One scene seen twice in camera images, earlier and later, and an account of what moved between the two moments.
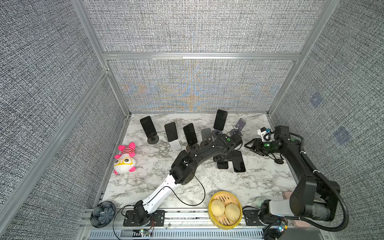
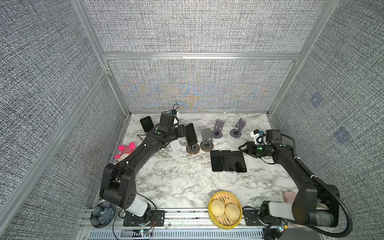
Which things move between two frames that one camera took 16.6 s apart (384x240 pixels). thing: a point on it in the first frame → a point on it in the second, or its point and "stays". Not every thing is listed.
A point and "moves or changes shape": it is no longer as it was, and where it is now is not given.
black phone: x=238 y=162 stays
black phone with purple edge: x=222 y=165 → x=227 y=160
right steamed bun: x=232 y=211 stays
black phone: x=220 y=119 → x=216 y=160
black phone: x=171 y=132 moves or changes shape
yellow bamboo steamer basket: x=225 y=210 stays
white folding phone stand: x=175 y=145 stays
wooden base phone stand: x=193 y=149 stays
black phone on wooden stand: x=190 y=135 stays
